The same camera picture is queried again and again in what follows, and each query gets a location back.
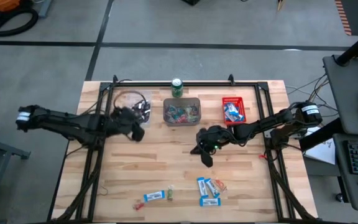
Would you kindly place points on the black box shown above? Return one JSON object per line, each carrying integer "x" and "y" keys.
{"x": 191, "y": 2}

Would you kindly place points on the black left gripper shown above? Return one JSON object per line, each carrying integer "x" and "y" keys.
{"x": 121, "y": 121}

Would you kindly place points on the yellow tripod leg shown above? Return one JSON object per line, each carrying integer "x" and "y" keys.
{"x": 280, "y": 5}

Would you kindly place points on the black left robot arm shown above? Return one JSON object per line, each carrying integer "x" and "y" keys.
{"x": 57, "y": 121}

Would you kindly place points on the grey translucent plastic bin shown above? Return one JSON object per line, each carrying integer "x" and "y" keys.
{"x": 166, "y": 123}

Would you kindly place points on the black frame bracket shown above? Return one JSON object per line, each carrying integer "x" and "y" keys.
{"x": 231, "y": 79}
{"x": 115, "y": 80}

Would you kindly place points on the grey metal post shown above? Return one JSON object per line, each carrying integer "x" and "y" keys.
{"x": 45, "y": 7}

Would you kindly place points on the clear plastic bin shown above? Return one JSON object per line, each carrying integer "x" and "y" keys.
{"x": 126, "y": 99}

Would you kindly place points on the orange vacuum cleaner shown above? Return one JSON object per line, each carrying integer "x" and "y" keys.
{"x": 5, "y": 4}

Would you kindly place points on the black caster wheel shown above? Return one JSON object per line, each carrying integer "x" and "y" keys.
{"x": 340, "y": 197}

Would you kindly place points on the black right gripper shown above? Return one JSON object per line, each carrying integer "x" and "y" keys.
{"x": 211, "y": 137}

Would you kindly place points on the red clip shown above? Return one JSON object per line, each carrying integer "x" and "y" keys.
{"x": 263, "y": 156}

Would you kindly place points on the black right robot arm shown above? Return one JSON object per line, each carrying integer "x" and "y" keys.
{"x": 275, "y": 123}

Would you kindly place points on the grey desk top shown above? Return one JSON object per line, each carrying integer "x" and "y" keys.
{"x": 343, "y": 93}
{"x": 353, "y": 189}

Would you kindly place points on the black diagonal pole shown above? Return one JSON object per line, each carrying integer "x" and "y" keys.
{"x": 356, "y": 46}

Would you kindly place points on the green Sprite can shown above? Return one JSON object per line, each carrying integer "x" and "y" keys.
{"x": 177, "y": 88}

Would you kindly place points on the red plastic basket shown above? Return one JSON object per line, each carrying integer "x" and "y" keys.
{"x": 244, "y": 105}

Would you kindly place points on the black desk leg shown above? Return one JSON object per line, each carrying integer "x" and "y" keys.
{"x": 322, "y": 134}

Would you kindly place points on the white paper sheet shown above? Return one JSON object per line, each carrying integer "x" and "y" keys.
{"x": 322, "y": 151}

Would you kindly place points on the orange black hazard tape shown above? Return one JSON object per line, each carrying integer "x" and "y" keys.
{"x": 343, "y": 17}

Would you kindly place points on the black metal table frame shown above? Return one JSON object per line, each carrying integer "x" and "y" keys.
{"x": 197, "y": 84}

